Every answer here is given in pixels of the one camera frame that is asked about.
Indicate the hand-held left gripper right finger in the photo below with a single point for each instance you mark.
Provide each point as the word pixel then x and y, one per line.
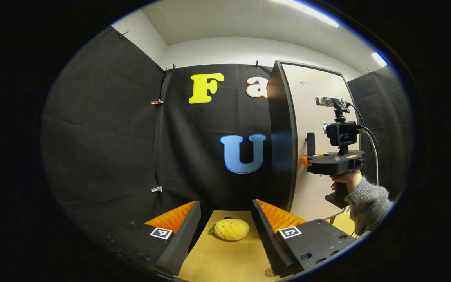
pixel 266 239

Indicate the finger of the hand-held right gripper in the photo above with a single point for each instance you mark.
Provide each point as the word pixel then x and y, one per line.
pixel 307 161

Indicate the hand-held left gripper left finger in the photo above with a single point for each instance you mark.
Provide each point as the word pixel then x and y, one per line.
pixel 188 239

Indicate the beige cabinet door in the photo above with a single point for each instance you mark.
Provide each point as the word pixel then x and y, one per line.
pixel 315 192

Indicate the dark grey cabinet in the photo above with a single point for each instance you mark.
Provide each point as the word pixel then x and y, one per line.
pixel 282 137

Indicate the yellow toy fruit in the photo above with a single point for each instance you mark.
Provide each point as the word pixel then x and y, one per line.
pixel 230 229

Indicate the silver clip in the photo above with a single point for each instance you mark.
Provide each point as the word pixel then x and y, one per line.
pixel 156 189

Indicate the small ceiling light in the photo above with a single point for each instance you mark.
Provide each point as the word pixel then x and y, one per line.
pixel 379 58

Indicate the black backdrop cloth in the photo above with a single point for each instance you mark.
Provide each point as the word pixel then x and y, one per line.
pixel 104 137

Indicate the red clip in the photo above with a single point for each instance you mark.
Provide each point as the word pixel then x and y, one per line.
pixel 157 102

